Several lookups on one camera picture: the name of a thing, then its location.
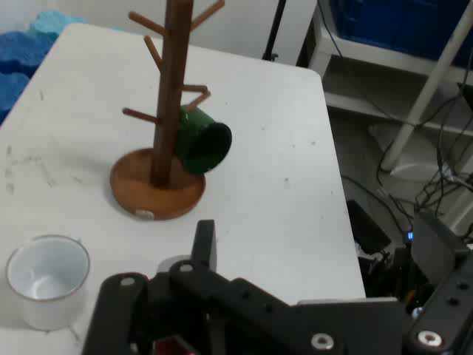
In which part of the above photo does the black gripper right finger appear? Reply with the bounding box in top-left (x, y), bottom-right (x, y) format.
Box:
top-left (406, 209), bottom-right (473, 355)

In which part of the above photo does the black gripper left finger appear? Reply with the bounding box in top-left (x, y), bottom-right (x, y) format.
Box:
top-left (81, 220), bottom-right (296, 355)

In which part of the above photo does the green enamel mug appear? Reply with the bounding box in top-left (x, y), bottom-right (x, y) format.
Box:
top-left (173, 104), bottom-right (233, 175)

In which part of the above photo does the white enamel mug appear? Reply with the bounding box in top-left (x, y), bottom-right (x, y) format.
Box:
top-left (5, 234), bottom-right (92, 331)

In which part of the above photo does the black power box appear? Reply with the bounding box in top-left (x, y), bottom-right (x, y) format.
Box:
top-left (346, 199), bottom-right (392, 257)

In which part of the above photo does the brown wooden mug tree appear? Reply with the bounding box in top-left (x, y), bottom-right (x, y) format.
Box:
top-left (109, 0), bottom-right (226, 222)

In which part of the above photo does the white slanted pole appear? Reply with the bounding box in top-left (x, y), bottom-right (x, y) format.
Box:
top-left (380, 0), bottom-right (473, 171)

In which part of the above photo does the dark blue foam mat piece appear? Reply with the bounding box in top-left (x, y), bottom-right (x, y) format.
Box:
top-left (0, 72), bottom-right (30, 124)
top-left (0, 31), bottom-right (57, 75)

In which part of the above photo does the white shelf unit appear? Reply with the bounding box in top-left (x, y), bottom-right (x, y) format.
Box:
top-left (306, 0), bottom-right (473, 136)

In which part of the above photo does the light blue foam mat piece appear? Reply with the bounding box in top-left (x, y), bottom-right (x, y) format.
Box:
top-left (29, 10), bottom-right (86, 38)

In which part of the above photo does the blue plastic crate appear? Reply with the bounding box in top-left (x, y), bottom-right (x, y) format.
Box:
top-left (332, 0), bottom-right (473, 68)

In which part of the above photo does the black tripod stand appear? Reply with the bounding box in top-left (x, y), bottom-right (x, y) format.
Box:
top-left (261, 0), bottom-right (288, 62)

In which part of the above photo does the black floor cable bundle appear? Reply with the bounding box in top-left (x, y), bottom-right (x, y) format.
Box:
top-left (339, 83), bottom-right (473, 237)

